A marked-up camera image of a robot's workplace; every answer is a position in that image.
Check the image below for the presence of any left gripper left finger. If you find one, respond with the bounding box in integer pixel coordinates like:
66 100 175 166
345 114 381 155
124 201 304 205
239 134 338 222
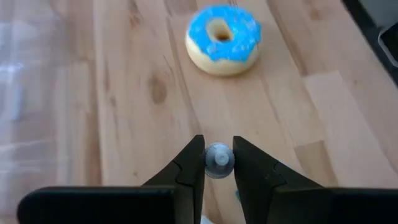
17 134 206 224

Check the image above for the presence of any blue frosted donut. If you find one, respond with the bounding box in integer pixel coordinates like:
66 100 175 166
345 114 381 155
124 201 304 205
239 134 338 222
185 3 263 77

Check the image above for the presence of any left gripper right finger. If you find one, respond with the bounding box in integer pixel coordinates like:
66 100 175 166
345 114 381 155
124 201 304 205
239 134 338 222
232 136 398 224

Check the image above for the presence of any silver frame bracket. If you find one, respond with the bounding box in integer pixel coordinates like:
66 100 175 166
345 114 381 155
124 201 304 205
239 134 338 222
377 23 398 68

